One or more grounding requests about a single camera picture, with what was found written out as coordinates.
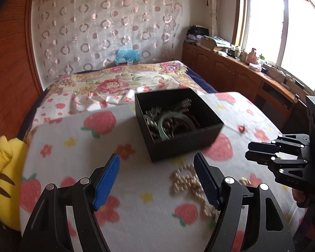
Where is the yellow plush toy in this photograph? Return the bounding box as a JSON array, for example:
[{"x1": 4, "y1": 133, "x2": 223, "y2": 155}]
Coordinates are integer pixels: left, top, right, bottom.
[{"x1": 0, "y1": 135, "x2": 30, "y2": 232}]

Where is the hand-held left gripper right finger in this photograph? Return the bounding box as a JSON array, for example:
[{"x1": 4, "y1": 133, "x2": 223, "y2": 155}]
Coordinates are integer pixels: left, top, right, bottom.
[{"x1": 193, "y1": 152, "x2": 296, "y2": 252}]

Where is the wooden cabinet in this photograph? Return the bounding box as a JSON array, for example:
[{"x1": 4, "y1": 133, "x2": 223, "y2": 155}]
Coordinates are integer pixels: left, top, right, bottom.
[{"x1": 182, "y1": 42, "x2": 309, "y2": 132}]

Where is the silver metal bracelet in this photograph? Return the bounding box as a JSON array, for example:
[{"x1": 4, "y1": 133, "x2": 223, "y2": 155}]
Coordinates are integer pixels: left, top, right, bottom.
[{"x1": 170, "y1": 98, "x2": 193, "y2": 110}]

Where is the silver and red jewellery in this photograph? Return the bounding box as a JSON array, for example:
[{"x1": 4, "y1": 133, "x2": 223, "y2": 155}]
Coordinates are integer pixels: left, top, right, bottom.
[{"x1": 144, "y1": 107, "x2": 164, "y2": 138}]

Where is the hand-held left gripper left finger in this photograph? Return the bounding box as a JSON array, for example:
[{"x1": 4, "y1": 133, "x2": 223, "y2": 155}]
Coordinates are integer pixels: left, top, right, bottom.
[{"x1": 20, "y1": 154, "x2": 120, "y2": 252}]

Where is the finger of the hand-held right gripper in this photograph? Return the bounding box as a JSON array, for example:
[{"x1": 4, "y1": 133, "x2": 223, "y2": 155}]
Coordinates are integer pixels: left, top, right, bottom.
[
  {"x1": 248, "y1": 133, "x2": 311, "y2": 154},
  {"x1": 245, "y1": 150, "x2": 310, "y2": 190}
]

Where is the circle patterned wall curtain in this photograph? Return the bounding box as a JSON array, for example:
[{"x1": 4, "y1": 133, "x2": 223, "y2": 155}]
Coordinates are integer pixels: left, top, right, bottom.
[{"x1": 34, "y1": 0, "x2": 185, "y2": 81}]

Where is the green jade bangle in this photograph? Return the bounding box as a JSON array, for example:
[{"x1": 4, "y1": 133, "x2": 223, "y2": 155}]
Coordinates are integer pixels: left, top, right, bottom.
[{"x1": 158, "y1": 112, "x2": 197, "y2": 140}]

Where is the blue plastic bag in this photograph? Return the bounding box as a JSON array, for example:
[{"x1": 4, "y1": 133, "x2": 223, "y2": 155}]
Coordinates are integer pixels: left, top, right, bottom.
[{"x1": 115, "y1": 48, "x2": 142, "y2": 65}]

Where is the window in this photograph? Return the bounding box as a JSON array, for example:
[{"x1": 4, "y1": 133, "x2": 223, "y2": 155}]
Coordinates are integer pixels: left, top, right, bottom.
[{"x1": 232, "y1": 0, "x2": 315, "y2": 93}]

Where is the cardboard box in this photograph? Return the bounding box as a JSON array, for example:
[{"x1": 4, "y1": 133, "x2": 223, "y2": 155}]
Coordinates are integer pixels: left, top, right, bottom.
[{"x1": 200, "y1": 35, "x2": 229, "y2": 52}]

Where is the pink bottle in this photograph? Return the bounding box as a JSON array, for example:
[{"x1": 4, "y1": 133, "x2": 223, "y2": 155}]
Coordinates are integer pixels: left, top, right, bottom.
[{"x1": 248, "y1": 47, "x2": 258, "y2": 64}]

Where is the navy blue mattress cover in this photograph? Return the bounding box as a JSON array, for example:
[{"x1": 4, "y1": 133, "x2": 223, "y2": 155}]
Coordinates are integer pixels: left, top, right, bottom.
[{"x1": 186, "y1": 66, "x2": 216, "y2": 94}]

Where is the floral blanket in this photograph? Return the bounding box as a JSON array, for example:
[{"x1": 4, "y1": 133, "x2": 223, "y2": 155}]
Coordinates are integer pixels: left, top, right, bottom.
[{"x1": 45, "y1": 60, "x2": 208, "y2": 111}]

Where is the black jewelry box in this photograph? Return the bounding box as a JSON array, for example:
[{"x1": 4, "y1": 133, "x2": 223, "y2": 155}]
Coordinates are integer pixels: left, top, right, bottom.
[{"x1": 135, "y1": 88, "x2": 224, "y2": 163}]

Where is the strawberry print bed sheet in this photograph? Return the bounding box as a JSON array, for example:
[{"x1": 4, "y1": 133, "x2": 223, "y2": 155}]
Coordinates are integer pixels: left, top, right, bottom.
[{"x1": 19, "y1": 91, "x2": 306, "y2": 252}]

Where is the patterned window curtain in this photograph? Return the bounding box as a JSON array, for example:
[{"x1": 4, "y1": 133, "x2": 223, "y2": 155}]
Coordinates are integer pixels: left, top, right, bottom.
[{"x1": 203, "y1": 0, "x2": 221, "y2": 37}]

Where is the pearl necklace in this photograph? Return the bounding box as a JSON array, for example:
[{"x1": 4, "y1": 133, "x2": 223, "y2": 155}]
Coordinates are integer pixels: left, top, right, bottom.
[{"x1": 170, "y1": 163, "x2": 219, "y2": 220}]

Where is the wooden wardrobe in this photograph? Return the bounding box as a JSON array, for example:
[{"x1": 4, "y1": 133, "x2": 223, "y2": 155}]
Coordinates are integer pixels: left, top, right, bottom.
[{"x1": 0, "y1": 0, "x2": 45, "y2": 149}]

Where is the person's right hand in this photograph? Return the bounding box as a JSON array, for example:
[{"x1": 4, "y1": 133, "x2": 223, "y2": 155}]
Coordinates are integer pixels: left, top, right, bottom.
[{"x1": 291, "y1": 188, "x2": 309, "y2": 208}]

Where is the pile of dark clothes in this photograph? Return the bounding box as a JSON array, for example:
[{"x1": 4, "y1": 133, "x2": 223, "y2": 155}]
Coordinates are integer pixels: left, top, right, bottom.
[{"x1": 186, "y1": 25, "x2": 211, "y2": 45}]

